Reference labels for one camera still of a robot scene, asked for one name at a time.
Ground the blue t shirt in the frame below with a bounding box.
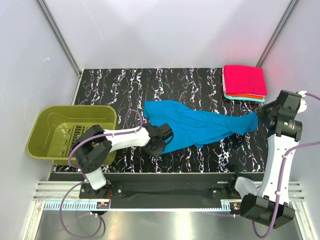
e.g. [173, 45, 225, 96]
[143, 100, 259, 154]

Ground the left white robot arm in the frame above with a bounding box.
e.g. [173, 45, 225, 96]
[69, 123, 174, 198]

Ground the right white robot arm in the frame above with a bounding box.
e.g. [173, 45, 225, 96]
[227, 90, 307, 229]

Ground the folded orange t shirt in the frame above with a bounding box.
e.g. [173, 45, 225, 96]
[226, 93, 264, 100]

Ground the folded teal t shirt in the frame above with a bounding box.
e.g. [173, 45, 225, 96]
[223, 93, 265, 103]

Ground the folded pink t shirt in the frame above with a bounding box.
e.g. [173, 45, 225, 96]
[222, 65, 268, 97]

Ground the black marble pattern mat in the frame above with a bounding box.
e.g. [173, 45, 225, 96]
[48, 67, 270, 174]

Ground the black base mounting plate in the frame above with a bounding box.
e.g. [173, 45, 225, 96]
[48, 171, 266, 211]

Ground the olive green plastic basket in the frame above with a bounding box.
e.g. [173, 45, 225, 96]
[26, 105, 118, 166]

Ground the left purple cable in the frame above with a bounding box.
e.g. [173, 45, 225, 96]
[58, 109, 145, 238]

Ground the purple cable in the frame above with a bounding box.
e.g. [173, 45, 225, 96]
[58, 109, 145, 238]
[251, 91, 320, 237]

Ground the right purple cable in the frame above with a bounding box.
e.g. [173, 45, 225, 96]
[251, 91, 320, 237]

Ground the right aluminium corner post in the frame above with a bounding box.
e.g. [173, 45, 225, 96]
[256, 0, 300, 68]

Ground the aluminium corner post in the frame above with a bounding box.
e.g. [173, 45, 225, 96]
[34, 0, 83, 76]
[256, 0, 300, 68]

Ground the aluminium rail frame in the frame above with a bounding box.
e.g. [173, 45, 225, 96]
[23, 181, 318, 240]

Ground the left aluminium corner post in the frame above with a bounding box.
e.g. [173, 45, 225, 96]
[34, 0, 83, 76]

